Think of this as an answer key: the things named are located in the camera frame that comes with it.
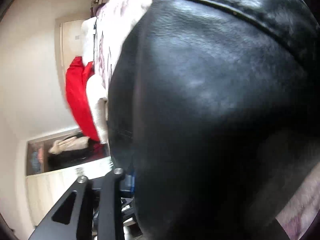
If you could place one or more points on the black leather jacket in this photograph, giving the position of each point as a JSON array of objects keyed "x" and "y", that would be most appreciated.
[{"x": 214, "y": 107}]

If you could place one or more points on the red cloth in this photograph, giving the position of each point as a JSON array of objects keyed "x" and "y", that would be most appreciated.
[{"x": 77, "y": 76}]

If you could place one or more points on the floral plush bed blanket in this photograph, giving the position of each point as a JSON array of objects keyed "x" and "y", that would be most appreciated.
[{"x": 104, "y": 36}]

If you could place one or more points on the open wardrobe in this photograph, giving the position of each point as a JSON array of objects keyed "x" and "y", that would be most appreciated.
[{"x": 62, "y": 150}]

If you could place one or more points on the white door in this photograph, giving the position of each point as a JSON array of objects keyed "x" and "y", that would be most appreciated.
[{"x": 68, "y": 44}]

